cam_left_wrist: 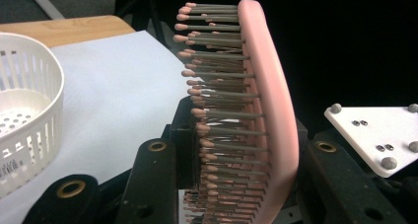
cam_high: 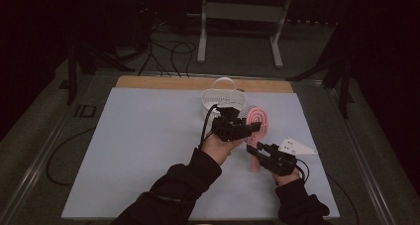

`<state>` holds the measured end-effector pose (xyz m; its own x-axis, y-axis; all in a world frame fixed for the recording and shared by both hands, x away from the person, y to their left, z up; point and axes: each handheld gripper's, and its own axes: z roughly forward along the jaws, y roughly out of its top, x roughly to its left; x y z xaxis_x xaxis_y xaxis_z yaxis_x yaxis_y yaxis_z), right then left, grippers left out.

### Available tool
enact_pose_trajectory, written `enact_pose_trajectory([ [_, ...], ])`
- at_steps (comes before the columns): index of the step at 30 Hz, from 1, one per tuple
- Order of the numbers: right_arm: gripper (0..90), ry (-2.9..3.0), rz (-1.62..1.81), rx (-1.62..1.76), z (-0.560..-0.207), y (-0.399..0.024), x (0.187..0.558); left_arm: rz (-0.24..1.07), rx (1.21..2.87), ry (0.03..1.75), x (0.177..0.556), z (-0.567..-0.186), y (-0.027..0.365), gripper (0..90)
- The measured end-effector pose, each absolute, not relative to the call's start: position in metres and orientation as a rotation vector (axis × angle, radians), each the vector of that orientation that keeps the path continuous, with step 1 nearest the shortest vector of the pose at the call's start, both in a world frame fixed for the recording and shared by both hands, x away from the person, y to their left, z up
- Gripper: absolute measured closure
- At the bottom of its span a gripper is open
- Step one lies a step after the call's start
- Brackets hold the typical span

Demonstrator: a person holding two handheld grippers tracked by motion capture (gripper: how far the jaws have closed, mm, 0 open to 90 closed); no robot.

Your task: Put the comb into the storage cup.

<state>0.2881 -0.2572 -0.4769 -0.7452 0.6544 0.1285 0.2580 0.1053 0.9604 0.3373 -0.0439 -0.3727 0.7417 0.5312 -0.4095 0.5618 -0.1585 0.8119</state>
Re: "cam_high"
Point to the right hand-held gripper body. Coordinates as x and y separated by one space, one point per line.
280 162

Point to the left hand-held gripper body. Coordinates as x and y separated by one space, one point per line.
228 127

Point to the pink hairbrush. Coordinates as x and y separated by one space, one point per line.
257 117

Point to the white perforated plastic basket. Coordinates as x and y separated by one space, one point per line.
223 98

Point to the person's right hand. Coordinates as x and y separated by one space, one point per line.
286 179

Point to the person's left hand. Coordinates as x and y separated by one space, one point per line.
218 149

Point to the light grey table mat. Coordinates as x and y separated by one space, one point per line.
138 152

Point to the black tripod stand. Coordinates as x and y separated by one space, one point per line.
79 63
340 76

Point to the white metal stand frame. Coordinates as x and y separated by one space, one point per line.
244 12

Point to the black rectangular floor bracket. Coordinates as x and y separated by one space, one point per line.
85 111

